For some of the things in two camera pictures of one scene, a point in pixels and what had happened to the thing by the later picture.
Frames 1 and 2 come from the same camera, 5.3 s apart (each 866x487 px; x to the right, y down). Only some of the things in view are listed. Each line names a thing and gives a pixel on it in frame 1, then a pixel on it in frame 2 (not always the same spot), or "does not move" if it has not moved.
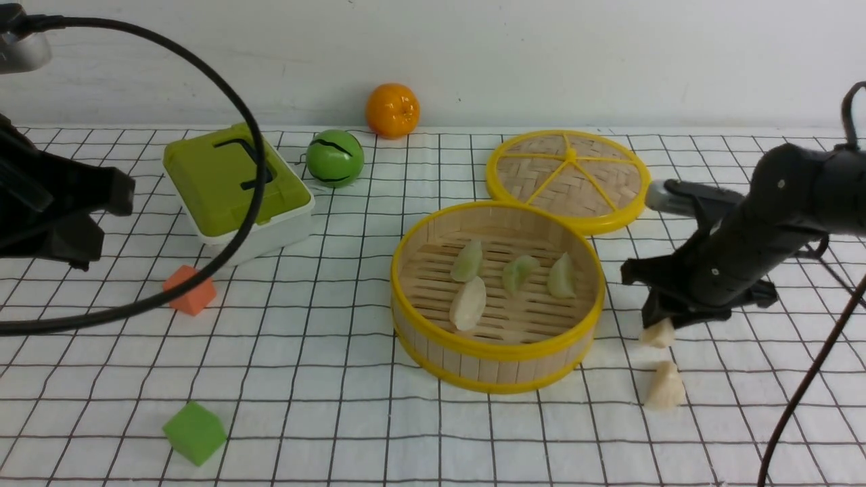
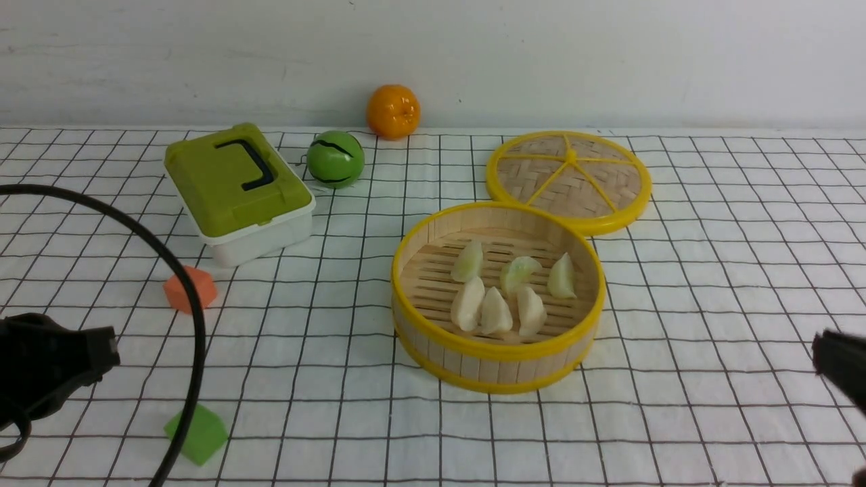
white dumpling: (660, 335) -> (496, 316)
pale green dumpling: (517, 272) does not move
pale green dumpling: (559, 281) does not move
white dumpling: (667, 391) -> (532, 315)
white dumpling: (467, 303) does not move
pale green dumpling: (467, 262) does not move
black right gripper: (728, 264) -> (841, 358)
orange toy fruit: (392, 110) does not move
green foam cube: (195, 432) does not move
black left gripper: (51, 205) -> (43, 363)
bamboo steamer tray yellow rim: (494, 297) does not move
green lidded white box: (213, 173) does not move
